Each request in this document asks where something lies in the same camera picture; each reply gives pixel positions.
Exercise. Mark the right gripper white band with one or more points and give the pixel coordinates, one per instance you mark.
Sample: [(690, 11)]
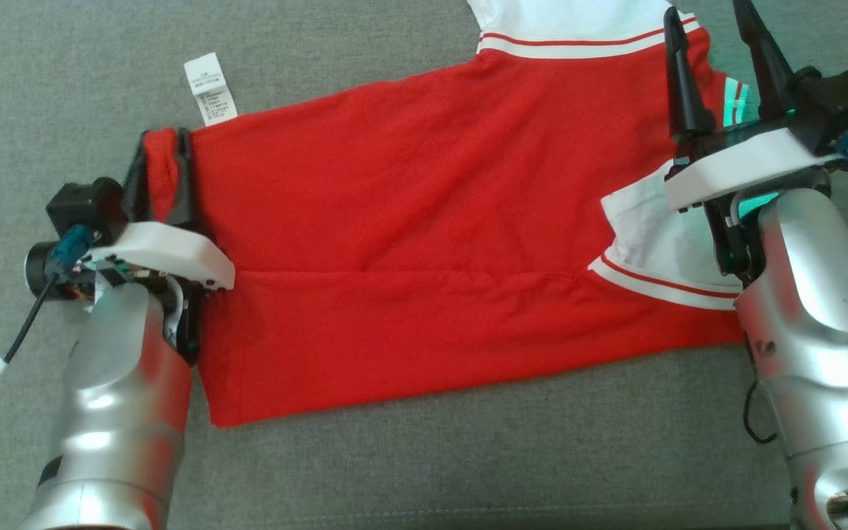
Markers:
[(740, 165)]

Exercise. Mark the red and white jersey shirt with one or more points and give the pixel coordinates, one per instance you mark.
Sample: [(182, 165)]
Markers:
[(409, 221)]

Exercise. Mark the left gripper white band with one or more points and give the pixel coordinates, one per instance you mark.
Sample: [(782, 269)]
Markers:
[(166, 250)]

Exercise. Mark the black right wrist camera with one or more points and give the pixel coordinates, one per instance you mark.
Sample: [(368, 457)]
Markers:
[(836, 96)]

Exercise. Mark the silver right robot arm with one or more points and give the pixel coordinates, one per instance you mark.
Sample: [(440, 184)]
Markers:
[(821, 331)]

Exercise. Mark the grey fabric sofa seat cushion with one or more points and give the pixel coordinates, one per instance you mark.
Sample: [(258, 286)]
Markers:
[(63, 73)]

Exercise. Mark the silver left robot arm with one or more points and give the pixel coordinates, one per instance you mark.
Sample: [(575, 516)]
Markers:
[(115, 412)]

